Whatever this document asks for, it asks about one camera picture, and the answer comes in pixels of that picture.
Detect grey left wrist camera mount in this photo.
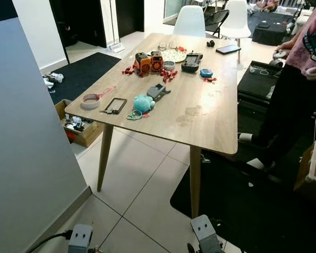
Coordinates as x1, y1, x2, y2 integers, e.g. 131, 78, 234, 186
67, 224, 94, 253

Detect pale partition board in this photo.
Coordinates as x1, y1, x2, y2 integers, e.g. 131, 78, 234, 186
0, 18, 93, 253

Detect teal plush toy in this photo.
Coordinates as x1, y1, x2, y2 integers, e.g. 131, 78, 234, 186
133, 94, 156, 113

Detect orange black device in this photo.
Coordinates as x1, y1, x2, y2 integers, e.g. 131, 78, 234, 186
134, 53, 152, 74
150, 51, 164, 72

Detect person in pink shirt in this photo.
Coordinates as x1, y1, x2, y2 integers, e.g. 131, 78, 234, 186
237, 0, 316, 172

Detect black smartphone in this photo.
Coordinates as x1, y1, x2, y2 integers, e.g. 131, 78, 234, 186
216, 44, 242, 55

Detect black phone case frame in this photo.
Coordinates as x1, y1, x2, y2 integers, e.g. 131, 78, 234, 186
101, 98, 128, 115

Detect green carabiner ring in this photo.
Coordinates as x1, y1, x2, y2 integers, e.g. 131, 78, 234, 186
126, 110, 145, 121

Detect white plate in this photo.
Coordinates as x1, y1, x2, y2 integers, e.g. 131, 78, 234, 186
162, 47, 187, 63

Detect black floor mat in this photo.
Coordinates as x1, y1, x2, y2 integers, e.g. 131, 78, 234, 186
45, 52, 122, 105
170, 148, 316, 253

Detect eyeglasses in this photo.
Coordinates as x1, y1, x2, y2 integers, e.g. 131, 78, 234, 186
157, 41, 179, 51

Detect black folding chair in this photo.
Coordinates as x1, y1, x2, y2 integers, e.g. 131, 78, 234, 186
204, 9, 230, 36

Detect black remote controller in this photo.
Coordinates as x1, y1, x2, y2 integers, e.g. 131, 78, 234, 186
181, 52, 204, 73

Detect open cardboard box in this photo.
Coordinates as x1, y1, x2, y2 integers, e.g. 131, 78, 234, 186
55, 99, 103, 148

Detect cardboard box with white tape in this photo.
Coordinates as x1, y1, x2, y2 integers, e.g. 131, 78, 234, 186
294, 140, 316, 201

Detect small white plush toy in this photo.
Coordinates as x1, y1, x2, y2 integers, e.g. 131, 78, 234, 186
42, 72, 65, 85

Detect pink ribbon lanyard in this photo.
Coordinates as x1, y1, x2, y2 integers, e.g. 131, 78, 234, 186
95, 86, 117, 100

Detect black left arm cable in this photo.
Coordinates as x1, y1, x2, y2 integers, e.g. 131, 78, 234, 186
26, 232, 72, 253

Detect light wooden table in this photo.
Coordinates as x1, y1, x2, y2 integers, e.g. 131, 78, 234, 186
65, 33, 244, 218

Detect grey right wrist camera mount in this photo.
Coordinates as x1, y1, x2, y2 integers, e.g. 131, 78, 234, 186
191, 215, 222, 253

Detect white floor lamp stand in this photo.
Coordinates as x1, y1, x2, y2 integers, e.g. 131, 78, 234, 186
97, 0, 125, 53

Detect white plastic chair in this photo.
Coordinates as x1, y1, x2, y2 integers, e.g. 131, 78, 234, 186
221, 0, 252, 40
173, 5, 207, 37

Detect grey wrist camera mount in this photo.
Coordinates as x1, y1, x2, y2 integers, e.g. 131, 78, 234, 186
67, 224, 94, 253
191, 215, 222, 253

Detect masking tape roll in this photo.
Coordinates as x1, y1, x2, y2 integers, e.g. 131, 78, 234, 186
81, 93, 102, 110

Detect black open equipment case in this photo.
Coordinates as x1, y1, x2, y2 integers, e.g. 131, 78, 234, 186
237, 61, 285, 106

